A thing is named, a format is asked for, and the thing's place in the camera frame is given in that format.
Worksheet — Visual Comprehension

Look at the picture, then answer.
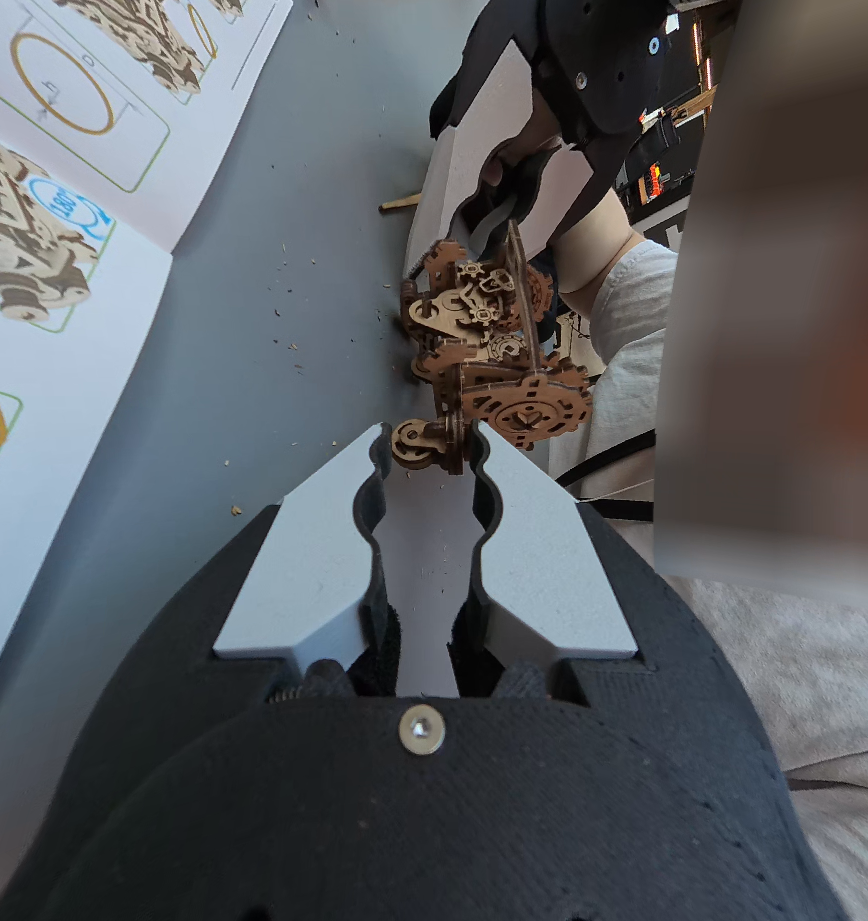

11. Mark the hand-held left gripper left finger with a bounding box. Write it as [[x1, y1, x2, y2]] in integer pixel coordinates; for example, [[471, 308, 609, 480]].
[[213, 422, 406, 669]]

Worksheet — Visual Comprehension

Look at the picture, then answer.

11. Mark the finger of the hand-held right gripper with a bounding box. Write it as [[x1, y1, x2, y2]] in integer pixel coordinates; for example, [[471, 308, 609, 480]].
[[405, 39, 547, 271], [468, 141, 595, 259]]

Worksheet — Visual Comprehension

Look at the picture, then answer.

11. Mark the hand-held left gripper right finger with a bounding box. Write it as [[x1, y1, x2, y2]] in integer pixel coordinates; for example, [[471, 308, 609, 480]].
[[468, 420, 641, 666]]

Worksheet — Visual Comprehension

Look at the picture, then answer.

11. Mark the wooden mechanical puzzle model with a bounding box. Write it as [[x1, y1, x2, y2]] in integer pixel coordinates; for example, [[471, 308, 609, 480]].
[[391, 237, 595, 477]]

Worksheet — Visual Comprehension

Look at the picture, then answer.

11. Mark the person's right forearm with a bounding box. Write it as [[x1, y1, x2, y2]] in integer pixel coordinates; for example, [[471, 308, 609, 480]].
[[552, 194, 640, 318]]

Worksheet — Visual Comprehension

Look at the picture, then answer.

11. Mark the grey desk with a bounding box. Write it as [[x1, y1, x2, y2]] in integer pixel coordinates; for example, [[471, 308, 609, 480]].
[[0, 0, 492, 921]]

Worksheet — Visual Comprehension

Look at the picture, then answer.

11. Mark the person's white shirt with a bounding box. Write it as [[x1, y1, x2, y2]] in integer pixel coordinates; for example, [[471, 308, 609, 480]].
[[547, 241, 679, 522]]

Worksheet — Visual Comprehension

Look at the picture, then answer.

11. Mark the white instruction booklet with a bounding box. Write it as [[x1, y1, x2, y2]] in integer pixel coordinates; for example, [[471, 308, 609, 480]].
[[0, 0, 294, 709]]

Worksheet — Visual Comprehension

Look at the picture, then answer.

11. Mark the black strap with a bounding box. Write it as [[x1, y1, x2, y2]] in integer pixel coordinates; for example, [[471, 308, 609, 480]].
[[555, 430, 656, 520]]

